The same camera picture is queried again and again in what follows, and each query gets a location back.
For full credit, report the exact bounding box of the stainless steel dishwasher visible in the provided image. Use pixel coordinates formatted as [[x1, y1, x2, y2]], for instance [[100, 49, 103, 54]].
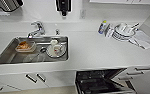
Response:
[[74, 67, 138, 94]]

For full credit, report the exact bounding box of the white cup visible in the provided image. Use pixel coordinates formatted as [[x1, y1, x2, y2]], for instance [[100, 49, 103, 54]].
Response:
[[45, 39, 68, 59]]

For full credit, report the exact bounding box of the blue dish soap bottle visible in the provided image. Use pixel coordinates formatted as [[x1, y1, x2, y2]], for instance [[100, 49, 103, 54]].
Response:
[[97, 19, 109, 36]]

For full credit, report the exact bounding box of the small white bottle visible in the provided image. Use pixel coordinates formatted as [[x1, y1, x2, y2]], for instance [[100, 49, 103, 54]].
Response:
[[105, 23, 114, 39]]

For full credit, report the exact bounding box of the chrome faucet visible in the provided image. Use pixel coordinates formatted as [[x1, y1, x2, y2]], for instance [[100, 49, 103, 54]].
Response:
[[26, 20, 47, 39]]

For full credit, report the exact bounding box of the black soap dispenser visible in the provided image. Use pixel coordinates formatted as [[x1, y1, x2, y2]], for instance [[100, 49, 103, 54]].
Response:
[[55, 0, 73, 17]]

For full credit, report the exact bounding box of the white under-sink cabinet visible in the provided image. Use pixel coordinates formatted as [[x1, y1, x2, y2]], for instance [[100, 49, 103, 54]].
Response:
[[4, 69, 77, 92]]

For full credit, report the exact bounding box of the orange bowl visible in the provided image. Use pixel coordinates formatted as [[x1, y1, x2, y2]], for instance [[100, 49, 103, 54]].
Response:
[[14, 40, 37, 54]]

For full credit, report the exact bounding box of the steel kitchen sink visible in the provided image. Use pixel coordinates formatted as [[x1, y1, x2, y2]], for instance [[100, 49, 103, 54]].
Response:
[[0, 35, 70, 66]]

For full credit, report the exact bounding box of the white drawer stack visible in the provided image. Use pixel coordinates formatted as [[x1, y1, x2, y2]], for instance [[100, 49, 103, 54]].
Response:
[[116, 65, 150, 82], [0, 78, 24, 94]]

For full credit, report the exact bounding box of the white dish towel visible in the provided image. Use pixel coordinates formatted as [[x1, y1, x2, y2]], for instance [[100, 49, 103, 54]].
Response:
[[128, 30, 150, 51]]

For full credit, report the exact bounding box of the white wall outlet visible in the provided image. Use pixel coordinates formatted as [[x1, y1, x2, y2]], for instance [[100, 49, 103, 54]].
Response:
[[79, 9, 87, 19]]

